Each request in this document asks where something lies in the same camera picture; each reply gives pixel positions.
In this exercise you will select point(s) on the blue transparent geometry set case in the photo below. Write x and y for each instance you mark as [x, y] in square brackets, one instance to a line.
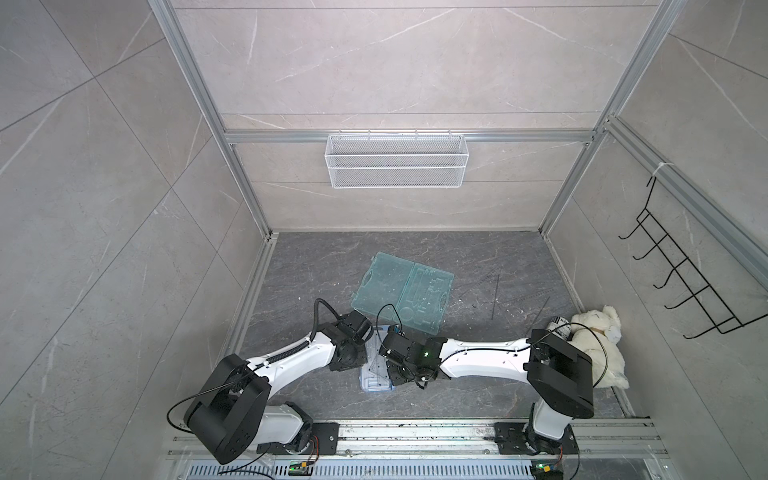
[374, 376]

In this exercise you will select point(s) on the aluminium mounting rail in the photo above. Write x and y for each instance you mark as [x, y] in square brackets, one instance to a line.
[620, 438]

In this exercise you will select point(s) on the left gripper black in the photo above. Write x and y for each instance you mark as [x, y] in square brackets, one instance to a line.
[362, 359]

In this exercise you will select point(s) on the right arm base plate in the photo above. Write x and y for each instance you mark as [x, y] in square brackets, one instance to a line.
[519, 438]

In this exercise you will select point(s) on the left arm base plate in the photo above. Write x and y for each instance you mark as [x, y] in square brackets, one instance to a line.
[319, 438]

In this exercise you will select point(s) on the green transparent ruler set case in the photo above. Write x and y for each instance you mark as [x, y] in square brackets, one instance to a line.
[419, 293]

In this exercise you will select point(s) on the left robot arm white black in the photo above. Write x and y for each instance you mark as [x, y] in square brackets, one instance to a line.
[231, 412]

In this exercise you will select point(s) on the black wire hook rack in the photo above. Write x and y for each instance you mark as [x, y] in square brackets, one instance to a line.
[697, 288]

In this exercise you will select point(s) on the white plush teddy bear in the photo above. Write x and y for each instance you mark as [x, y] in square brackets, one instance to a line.
[597, 333]

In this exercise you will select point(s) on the newspaper print roll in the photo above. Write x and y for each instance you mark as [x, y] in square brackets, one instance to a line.
[560, 327]

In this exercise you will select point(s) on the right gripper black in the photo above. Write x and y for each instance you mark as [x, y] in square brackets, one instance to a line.
[395, 378]

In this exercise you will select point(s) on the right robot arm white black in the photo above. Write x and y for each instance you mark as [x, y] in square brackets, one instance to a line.
[559, 372]

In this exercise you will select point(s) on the white wire mesh basket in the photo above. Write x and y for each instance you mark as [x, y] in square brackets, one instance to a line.
[381, 161]

